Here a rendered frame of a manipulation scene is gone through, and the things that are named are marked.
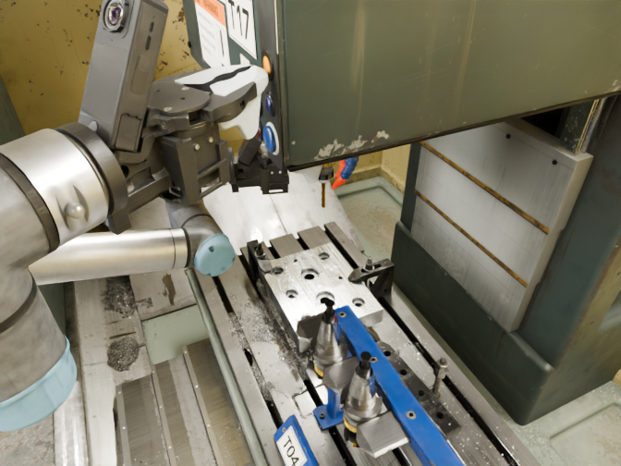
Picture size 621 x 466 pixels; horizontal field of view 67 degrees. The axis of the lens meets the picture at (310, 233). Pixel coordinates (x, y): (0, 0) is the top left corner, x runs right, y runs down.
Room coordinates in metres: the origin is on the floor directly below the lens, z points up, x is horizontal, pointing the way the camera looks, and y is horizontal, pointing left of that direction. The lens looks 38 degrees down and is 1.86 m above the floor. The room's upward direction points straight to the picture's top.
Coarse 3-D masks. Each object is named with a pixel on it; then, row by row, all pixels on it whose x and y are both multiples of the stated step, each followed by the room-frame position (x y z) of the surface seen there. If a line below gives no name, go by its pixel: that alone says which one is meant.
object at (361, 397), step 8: (360, 376) 0.40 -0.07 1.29; (368, 376) 0.40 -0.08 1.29; (352, 384) 0.40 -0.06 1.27; (360, 384) 0.39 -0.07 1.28; (368, 384) 0.39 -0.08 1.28; (352, 392) 0.40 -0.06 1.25; (360, 392) 0.39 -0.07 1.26; (368, 392) 0.39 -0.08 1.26; (352, 400) 0.39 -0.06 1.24; (360, 400) 0.39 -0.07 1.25; (368, 400) 0.39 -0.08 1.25; (352, 408) 0.39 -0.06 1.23; (360, 408) 0.38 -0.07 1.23; (368, 408) 0.39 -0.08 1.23
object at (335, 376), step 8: (344, 360) 0.48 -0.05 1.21; (352, 360) 0.48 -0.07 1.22; (328, 368) 0.47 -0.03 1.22; (336, 368) 0.47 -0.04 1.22; (344, 368) 0.47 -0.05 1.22; (352, 368) 0.47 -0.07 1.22; (328, 376) 0.45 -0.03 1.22; (336, 376) 0.45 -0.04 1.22; (344, 376) 0.45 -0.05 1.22; (352, 376) 0.45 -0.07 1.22; (328, 384) 0.44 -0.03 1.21; (336, 384) 0.44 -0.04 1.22; (344, 384) 0.44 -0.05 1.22; (336, 392) 0.42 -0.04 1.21
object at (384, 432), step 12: (372, 420) 0.37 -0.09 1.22; (384, 420) 0.37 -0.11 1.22; (396, 420) 0.37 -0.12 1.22; (360, 432) 0.36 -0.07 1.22; (372, 432) 0.36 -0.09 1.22; (384, 432) 0.36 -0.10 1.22; (396, 432) 0.36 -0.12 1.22; (360, 444) 0.34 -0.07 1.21; (372, 444) 0.34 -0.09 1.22; (384, 444) 0.34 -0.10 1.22; (396, 444) 0.34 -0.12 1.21
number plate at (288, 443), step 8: (288, 432) 0.51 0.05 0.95; (280, 440) 0.50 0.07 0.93; (288, 440) 0.49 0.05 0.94; (296, 440) 0.48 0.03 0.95; (280, 448) 0.49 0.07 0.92; (288, 448) 0.48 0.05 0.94; (296, 448) 0.47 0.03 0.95; (288, 456) 0.47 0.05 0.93; (296, 456) 0.46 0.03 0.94; (304, 456) 0.45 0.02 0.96; (288, 464) 0.45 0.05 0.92; (296, 464) 0.45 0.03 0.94
